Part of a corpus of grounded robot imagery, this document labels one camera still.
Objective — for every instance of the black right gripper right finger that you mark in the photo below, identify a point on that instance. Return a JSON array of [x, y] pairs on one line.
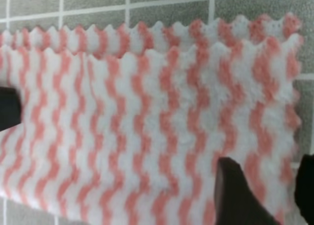
[[304, 188]]

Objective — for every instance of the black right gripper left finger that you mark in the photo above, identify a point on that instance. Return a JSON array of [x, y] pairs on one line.
[[234, 202]]

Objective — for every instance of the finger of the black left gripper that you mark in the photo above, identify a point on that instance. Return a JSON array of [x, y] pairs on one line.
[[10, 108]]

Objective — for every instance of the pink white wavy striped towel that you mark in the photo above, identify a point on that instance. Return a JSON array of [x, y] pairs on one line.
[[124, 126]]

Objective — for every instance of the grey checked tablecloth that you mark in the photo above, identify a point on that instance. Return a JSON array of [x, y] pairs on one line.
[[16, 15]]

